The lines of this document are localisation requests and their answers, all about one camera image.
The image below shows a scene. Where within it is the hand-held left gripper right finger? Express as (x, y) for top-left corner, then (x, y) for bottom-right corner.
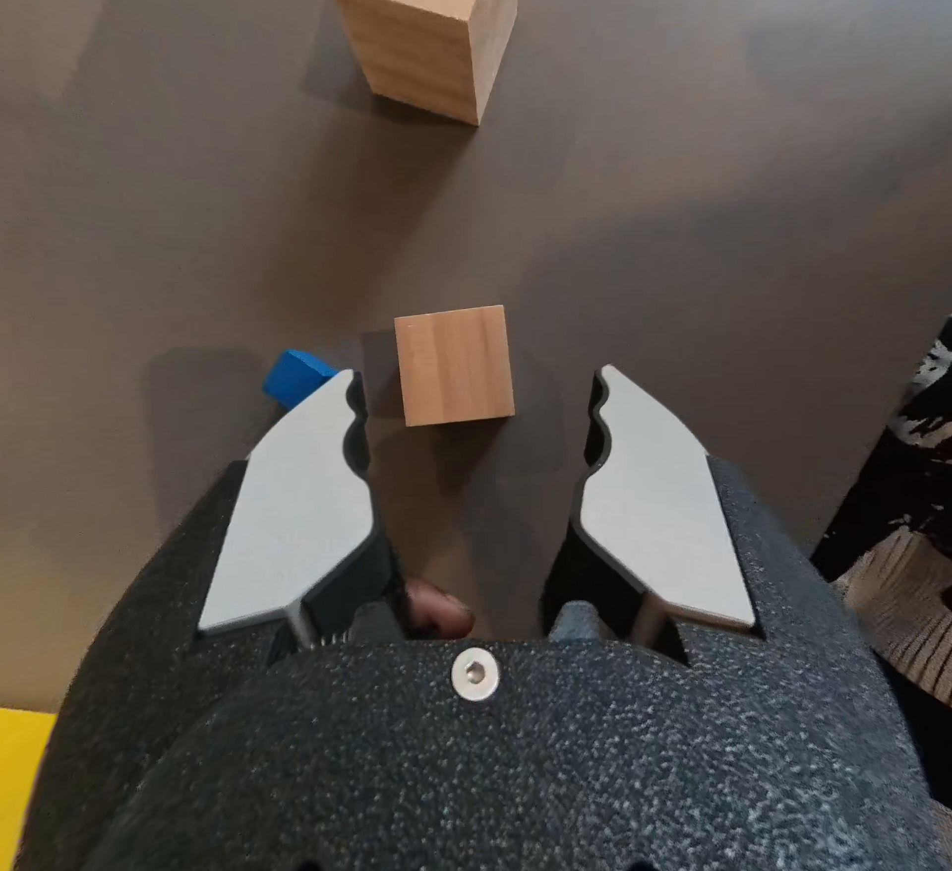
(548, 366), (758, 631)

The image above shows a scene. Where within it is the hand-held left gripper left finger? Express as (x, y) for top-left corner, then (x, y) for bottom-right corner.
(197, 369), (406, 637)

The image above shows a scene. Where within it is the tiny blue cube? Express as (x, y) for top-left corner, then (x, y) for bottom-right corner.
(264, 349), (340, 411)

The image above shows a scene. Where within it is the medium wooden cube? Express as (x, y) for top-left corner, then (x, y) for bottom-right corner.
(395, 305), (517, 427)

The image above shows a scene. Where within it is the large wooden cube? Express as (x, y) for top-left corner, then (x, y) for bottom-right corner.
(325, 0), (522, 126)

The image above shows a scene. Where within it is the person's printed shirt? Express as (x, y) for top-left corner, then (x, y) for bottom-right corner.
(893, 318), (952, 458)

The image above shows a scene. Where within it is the yellow plastic bin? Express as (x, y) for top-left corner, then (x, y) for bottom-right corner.
(0, 708), (58, 871)

